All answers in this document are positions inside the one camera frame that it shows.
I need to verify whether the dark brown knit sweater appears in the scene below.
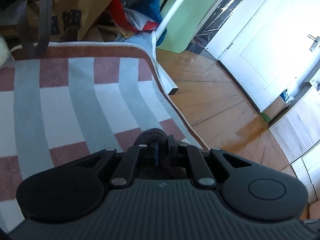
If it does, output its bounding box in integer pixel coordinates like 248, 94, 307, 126
134, 128, 187, 180

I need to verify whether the checkered plaid blanket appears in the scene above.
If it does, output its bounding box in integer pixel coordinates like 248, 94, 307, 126
1, 42, 206, 232

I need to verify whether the cardboard box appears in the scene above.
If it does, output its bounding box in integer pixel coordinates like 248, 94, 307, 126
261, 89, 295, 123

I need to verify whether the white door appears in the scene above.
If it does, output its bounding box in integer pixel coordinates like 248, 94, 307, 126
207, 0, 319, 112

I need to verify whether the green panel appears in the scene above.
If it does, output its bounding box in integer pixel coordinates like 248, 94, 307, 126
158, 0, 220, 53

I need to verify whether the blue plastic bag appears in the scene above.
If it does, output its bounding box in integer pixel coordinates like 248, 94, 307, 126
130, 0, 168, 47

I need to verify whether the brown paper bag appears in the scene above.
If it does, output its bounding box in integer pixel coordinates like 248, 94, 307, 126
18, 0, 119, 43

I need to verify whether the white metal frame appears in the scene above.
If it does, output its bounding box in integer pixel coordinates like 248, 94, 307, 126
154, 0, 185, 41

